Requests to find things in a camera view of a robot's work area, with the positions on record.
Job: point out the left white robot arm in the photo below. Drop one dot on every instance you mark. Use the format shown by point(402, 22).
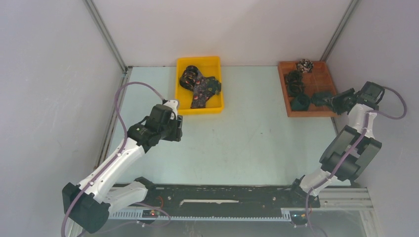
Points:
point(90, 202)

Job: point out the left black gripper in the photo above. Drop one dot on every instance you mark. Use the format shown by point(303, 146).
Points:
point(177, 133)

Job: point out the dark rolled tie middle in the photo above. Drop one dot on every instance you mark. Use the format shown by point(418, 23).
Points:
point(295, 88)

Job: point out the brown wooden compartment tray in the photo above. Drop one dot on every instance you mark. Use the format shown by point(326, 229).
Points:
point(319, 80)

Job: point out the dark green leaf tie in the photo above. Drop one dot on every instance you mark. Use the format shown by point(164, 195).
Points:
point(321, 98)

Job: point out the yellow plastic bin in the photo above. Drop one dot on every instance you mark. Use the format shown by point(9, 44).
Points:
point(209, 66)

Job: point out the dark green floral tie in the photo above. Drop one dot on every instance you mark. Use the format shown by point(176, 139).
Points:
point(213, 86)

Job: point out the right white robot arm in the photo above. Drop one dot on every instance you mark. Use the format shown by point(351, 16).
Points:
point(354, 147)

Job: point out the dark rolled tie upper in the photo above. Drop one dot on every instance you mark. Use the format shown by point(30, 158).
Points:
point(293, 77)

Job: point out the dark rolled tie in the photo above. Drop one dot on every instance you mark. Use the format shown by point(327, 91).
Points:
point(295, 88)
point(293, 77)

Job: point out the floral paisley tie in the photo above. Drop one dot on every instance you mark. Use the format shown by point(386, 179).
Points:
point(193, 80)

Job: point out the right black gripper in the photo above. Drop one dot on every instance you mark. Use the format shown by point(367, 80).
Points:
point(336, 99)

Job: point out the aluminium frame rail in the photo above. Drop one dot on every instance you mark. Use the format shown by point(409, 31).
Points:
point(331, 199)

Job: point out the white patterned rolled tie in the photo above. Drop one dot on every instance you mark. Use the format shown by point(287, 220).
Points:
point(305, 66)

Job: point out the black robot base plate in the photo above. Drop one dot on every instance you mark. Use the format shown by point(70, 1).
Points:
point(202, 201)

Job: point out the teal rolled tie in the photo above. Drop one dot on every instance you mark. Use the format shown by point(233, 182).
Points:
point(300, 103)

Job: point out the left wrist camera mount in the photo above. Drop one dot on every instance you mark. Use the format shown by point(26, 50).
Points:
point(173, 104)

